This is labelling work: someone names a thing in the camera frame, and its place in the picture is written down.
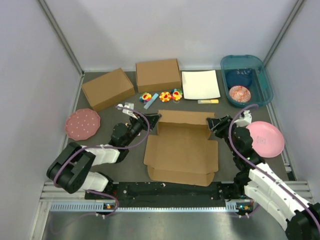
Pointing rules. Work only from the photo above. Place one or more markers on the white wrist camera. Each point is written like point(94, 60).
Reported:
point(127, 109)
point(245, 119)

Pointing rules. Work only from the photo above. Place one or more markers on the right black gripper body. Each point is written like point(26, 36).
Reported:
point(223, 132)

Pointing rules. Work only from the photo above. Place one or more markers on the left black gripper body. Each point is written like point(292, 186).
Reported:
point(138, 125)

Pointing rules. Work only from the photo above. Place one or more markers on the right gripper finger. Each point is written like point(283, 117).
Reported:
point(216, 122)
point(214, 129)

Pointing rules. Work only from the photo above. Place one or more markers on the light blue marker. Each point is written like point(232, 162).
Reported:
point(151, 101)

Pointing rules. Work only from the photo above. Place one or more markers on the red patterned bowl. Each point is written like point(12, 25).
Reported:
point(240, 94)

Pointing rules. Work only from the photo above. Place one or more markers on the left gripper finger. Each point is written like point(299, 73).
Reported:
point(152, 124)
point(153, 117)

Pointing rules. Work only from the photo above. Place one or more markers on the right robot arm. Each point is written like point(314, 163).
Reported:
point(299, 218)

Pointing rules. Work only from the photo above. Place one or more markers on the light pink plate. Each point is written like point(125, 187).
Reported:
point(268, 141)

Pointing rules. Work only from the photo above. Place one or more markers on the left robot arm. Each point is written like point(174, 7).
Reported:
point(71, 170)

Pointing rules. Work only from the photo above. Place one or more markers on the white square plate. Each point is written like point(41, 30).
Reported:
point(200, 85)

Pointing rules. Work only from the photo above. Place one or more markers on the rainbow flower plush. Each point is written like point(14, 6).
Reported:
point(176, 94)
point(145, 97)

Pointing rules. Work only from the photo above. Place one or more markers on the yellow highlighter marker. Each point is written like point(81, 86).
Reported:
point(208, 101)

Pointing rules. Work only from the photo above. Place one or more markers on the teal plastic bin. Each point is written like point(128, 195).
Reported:
point(261, 90)

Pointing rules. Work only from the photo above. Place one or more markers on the dark pink dotted plate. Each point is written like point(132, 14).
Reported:
point(82, 124)

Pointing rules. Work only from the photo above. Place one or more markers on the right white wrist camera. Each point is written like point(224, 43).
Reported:
point(245, 119)

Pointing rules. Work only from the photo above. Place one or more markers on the cardboard box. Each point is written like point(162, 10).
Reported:
point(158, 75)
point(108, 90)
point(182, 152)

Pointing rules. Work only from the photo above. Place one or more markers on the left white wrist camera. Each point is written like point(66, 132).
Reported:
point(127, 109)

